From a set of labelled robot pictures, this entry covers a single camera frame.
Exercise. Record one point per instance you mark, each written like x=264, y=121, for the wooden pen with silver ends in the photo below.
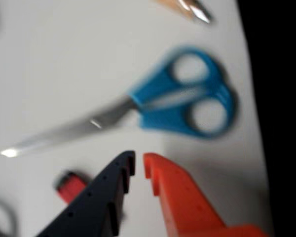
x=187, y=8

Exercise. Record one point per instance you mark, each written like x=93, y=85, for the red USB stick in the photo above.
x=70, y=186

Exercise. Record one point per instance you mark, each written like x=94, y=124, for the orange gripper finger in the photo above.
x=185, y=205

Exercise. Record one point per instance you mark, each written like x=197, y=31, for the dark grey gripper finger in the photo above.
x=93, y=209

